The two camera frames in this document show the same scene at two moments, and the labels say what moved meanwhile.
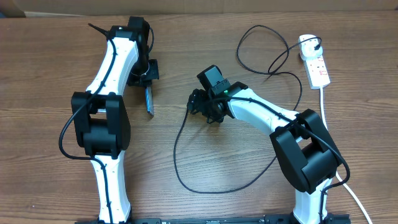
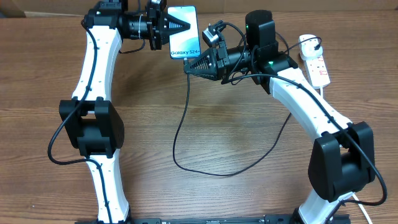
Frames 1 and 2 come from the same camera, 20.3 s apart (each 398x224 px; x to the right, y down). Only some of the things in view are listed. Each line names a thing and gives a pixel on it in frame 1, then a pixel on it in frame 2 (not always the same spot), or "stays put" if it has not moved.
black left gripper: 153,73 → 162,26
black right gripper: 198,104 → 219,61
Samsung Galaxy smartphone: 149,99 → 186,43
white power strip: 317,72 stays put
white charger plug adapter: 306,48 stays put
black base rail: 269,219 stays put
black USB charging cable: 286,52 → 219,175
